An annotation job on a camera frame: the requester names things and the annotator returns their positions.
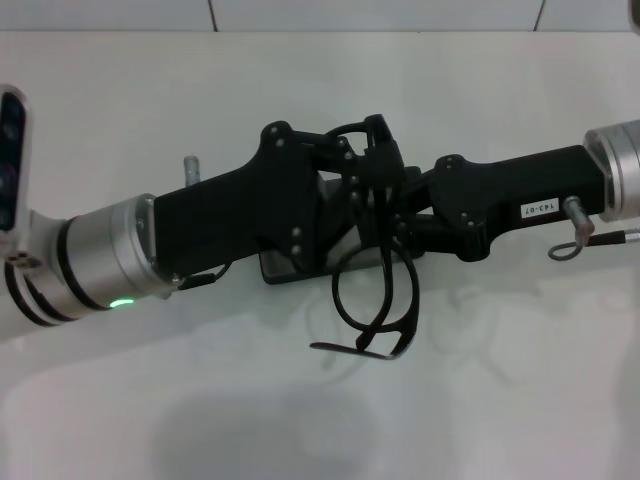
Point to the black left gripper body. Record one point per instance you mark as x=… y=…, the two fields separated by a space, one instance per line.
x=235 y=215

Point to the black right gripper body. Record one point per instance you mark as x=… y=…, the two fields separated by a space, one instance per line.
x=500 y=195

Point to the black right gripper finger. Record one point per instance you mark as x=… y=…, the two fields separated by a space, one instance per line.
x=385 y=160
x=415 y=192
x=430 y=235

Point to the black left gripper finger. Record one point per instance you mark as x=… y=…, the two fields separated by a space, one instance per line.
x=345 y=210

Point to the black glasses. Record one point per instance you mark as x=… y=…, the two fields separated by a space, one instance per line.
x=386 y=280

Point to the black glasses case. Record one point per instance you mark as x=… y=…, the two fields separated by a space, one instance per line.
x=277 y=272

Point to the silver left gripper connector stud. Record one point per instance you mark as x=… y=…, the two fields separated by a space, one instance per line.
x=191 y=170

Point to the silver gripper connector stud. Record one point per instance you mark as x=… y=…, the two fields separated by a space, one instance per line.
x=191 y=170
x=577 y=220

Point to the silver right gripper connector stud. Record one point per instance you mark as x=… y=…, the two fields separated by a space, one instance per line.
x=577 y=220

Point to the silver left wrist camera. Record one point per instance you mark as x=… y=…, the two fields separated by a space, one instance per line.
x=12 y=165

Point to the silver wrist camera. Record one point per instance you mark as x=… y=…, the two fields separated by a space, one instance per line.
x=12 y=165
x=635 y=10

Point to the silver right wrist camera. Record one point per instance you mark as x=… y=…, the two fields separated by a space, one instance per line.
x=635 y=10

